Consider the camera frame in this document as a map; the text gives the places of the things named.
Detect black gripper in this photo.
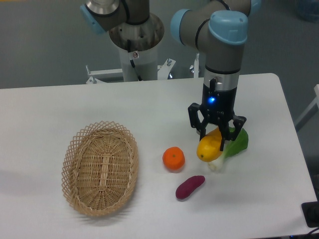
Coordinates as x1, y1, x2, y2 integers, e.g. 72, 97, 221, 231
188, 85, 247, 151

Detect yellow mango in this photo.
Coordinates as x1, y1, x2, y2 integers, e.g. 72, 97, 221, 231
196, 128, 222, 162

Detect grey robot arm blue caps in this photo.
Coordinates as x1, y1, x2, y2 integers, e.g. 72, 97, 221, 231
80, 0, 261, 144

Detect woven wicker basket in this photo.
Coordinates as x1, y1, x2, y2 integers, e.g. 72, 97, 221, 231
61, 121, 139, 217

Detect green bok choy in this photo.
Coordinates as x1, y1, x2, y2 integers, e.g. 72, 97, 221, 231
207, 128, 249, 172

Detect orange tangerine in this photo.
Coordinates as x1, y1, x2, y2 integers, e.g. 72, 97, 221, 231
162, 146, 185, 170

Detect purple sweet potato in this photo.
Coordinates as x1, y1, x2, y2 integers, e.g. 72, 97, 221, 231
175, 175, 205, 200

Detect white furniture leg at right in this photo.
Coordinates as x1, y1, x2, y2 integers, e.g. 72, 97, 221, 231
294, 84, 319, 132

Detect black device at table edge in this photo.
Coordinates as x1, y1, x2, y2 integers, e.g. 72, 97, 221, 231
301, 201, 319, 228

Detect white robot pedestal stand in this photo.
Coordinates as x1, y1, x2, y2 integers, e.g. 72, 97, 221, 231
86, 13, 176, 84

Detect black cable on pedestal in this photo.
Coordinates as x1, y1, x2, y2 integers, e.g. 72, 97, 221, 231
127, 39, 143, 82

